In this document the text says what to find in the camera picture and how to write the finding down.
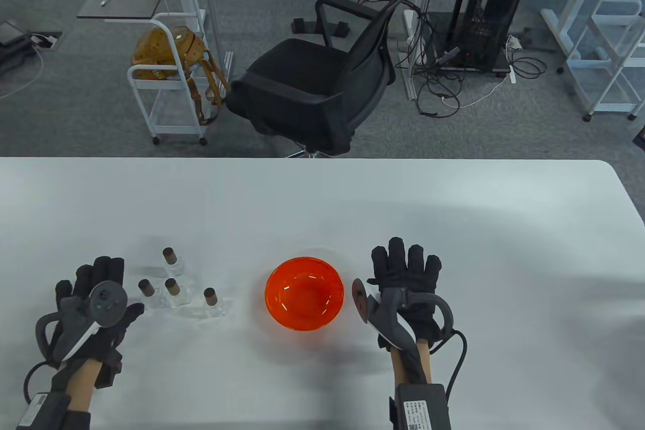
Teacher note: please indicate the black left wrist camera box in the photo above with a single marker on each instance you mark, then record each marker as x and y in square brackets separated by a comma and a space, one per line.
[38, 412]

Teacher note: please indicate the person's left hand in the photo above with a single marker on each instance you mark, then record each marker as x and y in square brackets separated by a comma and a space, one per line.
[113, 336]

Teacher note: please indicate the dark grey hand controller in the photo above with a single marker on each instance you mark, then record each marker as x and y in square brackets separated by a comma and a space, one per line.
[106, 304]
[390, 321]

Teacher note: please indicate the white metal cart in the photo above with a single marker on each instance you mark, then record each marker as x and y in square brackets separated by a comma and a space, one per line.
[176, 117]

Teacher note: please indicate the black office chair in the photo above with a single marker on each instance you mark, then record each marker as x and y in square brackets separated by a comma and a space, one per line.
[302, 82]

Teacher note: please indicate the person's left forearm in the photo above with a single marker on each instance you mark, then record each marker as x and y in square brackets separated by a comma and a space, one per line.
[80, 384]

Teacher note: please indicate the black computer tower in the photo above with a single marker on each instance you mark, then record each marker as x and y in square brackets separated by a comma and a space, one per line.
[496, 11]

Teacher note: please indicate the white desk leg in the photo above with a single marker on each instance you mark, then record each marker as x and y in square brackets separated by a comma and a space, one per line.
[409, 47]

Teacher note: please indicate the dark grey left hand controller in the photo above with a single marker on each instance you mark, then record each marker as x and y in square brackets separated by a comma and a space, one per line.
[106, 304]

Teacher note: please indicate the black rubber block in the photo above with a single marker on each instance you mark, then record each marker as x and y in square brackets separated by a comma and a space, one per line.
[341, 29]

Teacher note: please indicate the white metal trolley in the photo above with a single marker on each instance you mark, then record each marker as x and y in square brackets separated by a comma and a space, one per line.
[615, 108]

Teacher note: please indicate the brown leather bag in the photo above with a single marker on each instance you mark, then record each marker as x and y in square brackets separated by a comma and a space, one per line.
[161, 49]

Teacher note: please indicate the white rack right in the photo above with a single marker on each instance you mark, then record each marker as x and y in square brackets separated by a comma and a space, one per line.
[554, 26]

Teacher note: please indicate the clear glass perfume bottle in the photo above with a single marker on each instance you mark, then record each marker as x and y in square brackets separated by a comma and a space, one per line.
[209, 296]
[146, 288]
[169, 254]
[172, 287]

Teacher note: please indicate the person's right forearm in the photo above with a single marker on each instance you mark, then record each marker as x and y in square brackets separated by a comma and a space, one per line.
[425, 364]

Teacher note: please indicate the dark grey right hand controller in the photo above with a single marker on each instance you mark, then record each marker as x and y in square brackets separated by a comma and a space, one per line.
[390, 321]

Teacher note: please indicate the floor socket box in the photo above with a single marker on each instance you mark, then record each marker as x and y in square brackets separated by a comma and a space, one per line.
[45, 40]

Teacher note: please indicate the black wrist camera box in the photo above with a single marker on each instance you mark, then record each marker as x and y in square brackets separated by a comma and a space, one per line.
[418, 407]
[38, 412]

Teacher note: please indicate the person's right hand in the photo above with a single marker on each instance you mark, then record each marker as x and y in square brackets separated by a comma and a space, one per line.
[403, 268]

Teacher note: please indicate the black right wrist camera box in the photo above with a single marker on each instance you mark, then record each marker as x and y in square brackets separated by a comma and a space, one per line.
[418, 407]

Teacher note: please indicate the orange plastic bowl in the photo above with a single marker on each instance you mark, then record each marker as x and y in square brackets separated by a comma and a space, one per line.
[302, 299]

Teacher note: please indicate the dark top side table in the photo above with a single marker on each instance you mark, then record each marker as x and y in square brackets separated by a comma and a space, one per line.
[121, 1]

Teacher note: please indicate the white power strip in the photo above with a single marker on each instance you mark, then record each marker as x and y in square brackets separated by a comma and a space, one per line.
[512, 74]

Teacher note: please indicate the black devices on floor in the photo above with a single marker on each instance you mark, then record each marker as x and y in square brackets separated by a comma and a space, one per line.
[10, 49]

